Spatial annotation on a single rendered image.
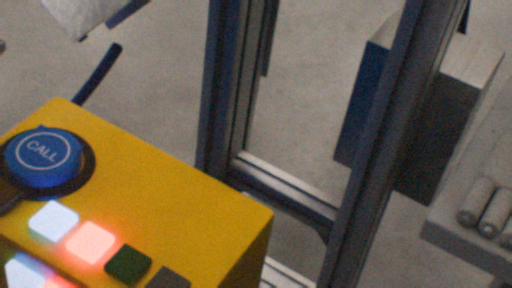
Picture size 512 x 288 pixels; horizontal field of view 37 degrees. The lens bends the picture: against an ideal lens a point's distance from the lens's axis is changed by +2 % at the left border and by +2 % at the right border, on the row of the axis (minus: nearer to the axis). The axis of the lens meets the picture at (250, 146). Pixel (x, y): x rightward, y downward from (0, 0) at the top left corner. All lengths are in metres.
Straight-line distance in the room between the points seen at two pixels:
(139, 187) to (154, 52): 1.80
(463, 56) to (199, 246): 0.63
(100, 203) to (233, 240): 0.08
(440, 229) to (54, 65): 1.59
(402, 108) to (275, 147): 1.13
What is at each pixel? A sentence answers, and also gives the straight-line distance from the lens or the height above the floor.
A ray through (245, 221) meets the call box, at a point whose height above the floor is 1.07.
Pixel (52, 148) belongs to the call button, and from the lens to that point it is 0.44.
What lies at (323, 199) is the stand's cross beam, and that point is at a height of 0.58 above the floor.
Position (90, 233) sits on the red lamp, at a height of 1.08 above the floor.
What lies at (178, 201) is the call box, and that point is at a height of 1.07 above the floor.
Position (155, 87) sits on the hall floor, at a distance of 2.11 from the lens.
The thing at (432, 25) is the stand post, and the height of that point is 0.95.
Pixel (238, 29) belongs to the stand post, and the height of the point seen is 0.84.
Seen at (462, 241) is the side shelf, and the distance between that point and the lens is 0.74.
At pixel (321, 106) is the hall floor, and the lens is 2.12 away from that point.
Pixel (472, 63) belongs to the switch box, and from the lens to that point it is 0.97.
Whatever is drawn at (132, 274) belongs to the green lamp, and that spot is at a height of 1.08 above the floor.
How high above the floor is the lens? 1.40
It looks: 45 degrees down
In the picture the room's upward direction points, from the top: 9 degrees clockwise
